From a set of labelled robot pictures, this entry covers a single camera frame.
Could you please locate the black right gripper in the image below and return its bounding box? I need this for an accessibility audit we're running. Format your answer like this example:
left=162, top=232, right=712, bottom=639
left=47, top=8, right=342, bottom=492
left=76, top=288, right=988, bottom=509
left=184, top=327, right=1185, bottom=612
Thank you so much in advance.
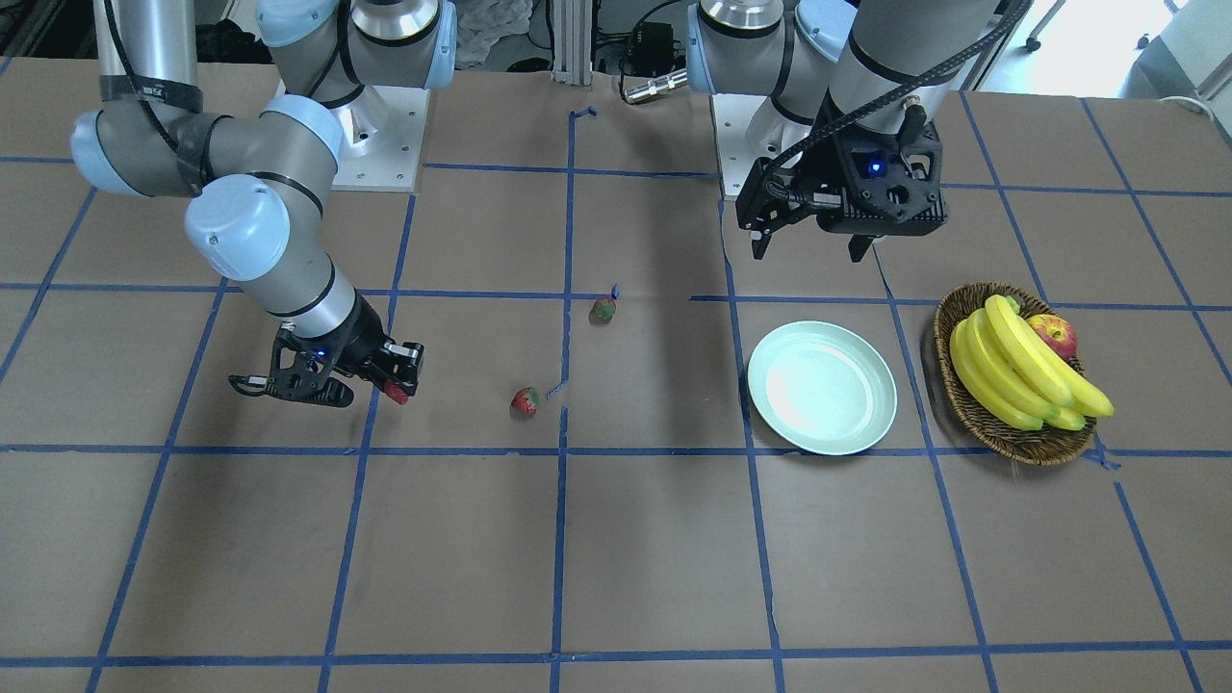
left=228, top=295, right=425, bottom=408

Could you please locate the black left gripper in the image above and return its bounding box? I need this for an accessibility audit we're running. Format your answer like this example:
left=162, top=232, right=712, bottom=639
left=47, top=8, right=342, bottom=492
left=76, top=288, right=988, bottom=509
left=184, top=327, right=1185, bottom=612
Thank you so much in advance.
left=736, top=123, right=949, bottom=264

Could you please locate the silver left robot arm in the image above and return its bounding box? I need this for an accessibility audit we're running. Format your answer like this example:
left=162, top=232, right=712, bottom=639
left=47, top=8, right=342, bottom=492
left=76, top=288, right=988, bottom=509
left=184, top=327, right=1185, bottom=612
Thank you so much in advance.
left=686, top=1, right=1030, bottom=263

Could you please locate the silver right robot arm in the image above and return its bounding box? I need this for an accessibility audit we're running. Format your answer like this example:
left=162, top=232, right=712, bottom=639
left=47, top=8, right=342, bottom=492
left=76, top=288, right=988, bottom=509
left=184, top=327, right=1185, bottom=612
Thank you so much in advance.
left=70, top=1, right=457, bottom=407

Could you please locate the light green plate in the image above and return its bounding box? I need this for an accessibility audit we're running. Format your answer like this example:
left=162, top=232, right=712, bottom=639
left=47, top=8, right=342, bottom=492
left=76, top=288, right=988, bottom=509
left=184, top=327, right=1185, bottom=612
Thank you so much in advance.
left=745, top=321, right=898, bottom=456

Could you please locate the red strawberry green top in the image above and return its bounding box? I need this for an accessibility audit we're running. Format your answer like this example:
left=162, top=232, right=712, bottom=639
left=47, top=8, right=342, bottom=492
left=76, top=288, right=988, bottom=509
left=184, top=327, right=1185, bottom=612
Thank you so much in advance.
left=510, top=386, right=541, bottom=417

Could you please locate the silver cylindrical connector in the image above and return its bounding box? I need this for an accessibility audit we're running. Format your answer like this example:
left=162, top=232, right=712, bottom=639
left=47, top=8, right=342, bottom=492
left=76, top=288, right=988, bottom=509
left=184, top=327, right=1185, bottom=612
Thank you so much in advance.
left=618, top=68, right=689, bottom=106

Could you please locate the yellow banana bunch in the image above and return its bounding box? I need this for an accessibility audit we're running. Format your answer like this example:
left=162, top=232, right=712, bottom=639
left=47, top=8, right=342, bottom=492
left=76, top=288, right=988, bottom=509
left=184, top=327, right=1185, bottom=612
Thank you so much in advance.
left=949, top=295, right=1115, bottom=432

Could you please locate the brown wicker basket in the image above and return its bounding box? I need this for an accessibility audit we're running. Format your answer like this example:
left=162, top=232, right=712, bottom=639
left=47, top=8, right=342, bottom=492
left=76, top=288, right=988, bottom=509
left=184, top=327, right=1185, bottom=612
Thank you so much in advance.
left=919, top=281, right=1096, bottom=469

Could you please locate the black power adapter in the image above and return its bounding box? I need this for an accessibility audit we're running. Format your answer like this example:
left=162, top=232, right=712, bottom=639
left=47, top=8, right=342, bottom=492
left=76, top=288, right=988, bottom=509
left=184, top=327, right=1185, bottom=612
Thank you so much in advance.
left=623, top=22, right=675, bottom=76

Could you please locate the red apple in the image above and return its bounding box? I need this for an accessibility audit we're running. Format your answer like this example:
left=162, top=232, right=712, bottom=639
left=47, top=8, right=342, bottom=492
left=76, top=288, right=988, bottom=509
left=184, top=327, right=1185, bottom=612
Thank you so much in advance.
left=1027, top=313, right=1078, bottom=361

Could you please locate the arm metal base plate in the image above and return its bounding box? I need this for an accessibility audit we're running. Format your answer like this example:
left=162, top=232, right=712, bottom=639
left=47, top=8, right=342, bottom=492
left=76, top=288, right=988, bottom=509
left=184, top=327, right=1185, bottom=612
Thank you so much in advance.
left=274, top=79, right=430, bottom=195
left=711, top=92, right=813, bottom=201

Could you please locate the aluminium frame post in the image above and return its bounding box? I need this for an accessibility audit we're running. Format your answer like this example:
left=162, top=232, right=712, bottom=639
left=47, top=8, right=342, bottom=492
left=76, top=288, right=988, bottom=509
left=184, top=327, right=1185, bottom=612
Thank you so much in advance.
left=549, top=0, right=595, bottom=89

